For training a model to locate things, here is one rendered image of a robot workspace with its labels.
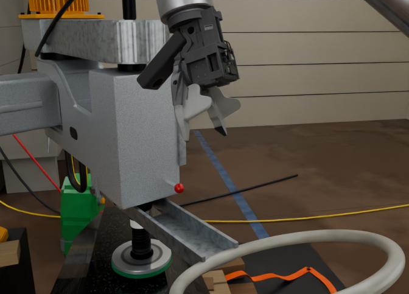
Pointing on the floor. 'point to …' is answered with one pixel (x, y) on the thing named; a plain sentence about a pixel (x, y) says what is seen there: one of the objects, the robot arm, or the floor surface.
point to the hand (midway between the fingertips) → (204, 140)
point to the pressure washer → (76, 211)
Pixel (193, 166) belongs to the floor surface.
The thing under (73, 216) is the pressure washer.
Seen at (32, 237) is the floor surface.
